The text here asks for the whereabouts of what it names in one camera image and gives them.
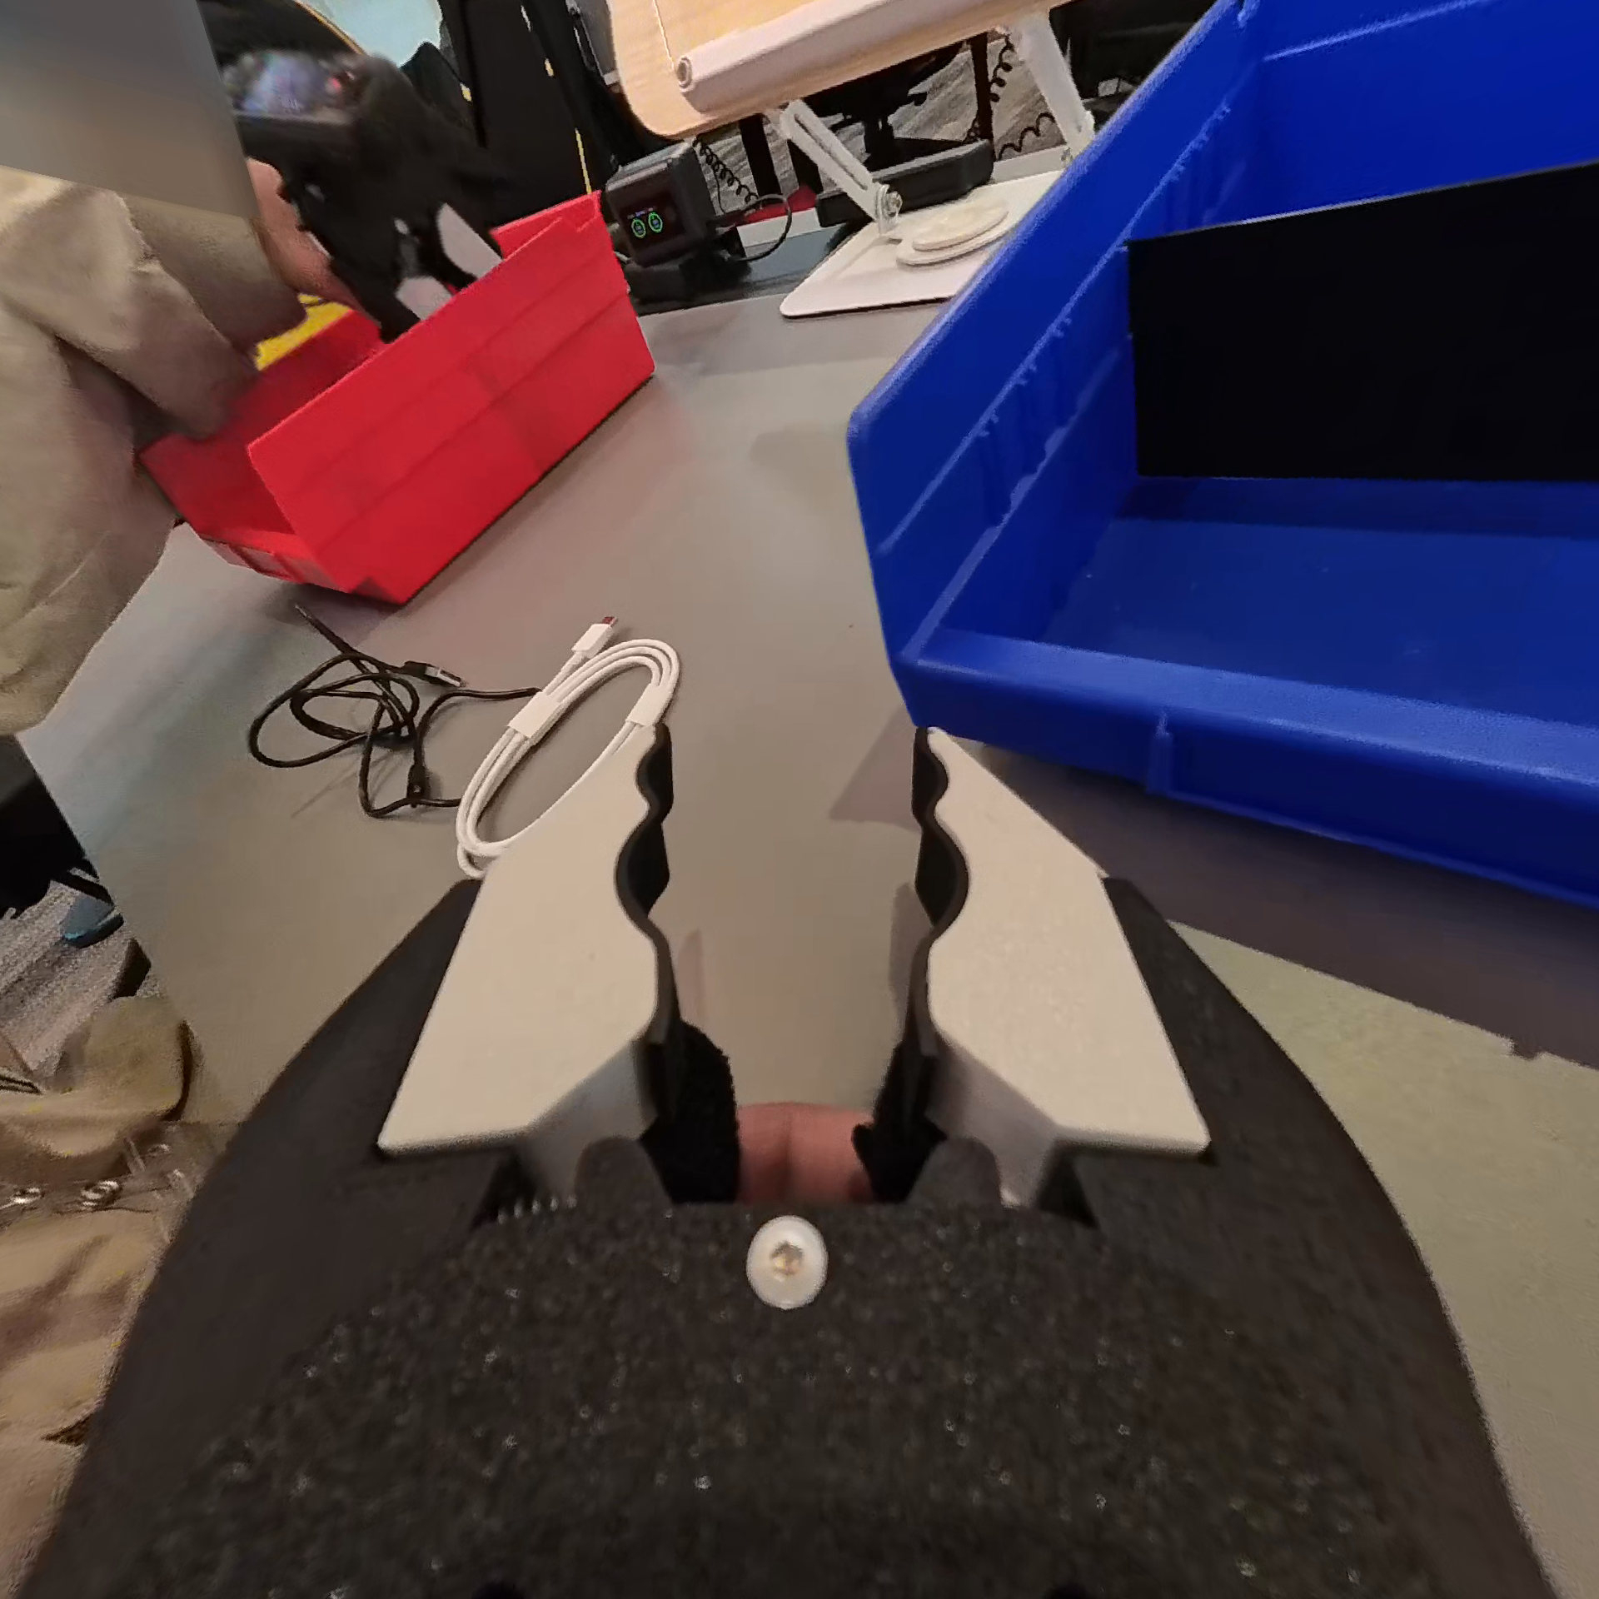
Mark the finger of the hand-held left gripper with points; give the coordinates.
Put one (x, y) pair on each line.
(468, 239)
(423, 302)

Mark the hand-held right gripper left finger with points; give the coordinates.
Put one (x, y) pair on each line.
(523, 999)

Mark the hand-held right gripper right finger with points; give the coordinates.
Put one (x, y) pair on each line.
(1062, 999)

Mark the red plastic bin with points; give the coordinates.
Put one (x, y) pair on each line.
(474, 399)

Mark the blue plastic bin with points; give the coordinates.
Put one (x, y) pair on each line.
(999, 498)

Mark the person's left hand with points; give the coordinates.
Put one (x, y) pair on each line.
(287, 230)

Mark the black device green display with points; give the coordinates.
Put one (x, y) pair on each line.
(674, 186)

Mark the wooden laptop stand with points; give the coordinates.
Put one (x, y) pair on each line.
(750, 62)

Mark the black power brick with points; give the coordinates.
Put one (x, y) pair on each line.
(936, 175)

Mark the black bin divider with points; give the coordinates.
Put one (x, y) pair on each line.
(1374, 336)

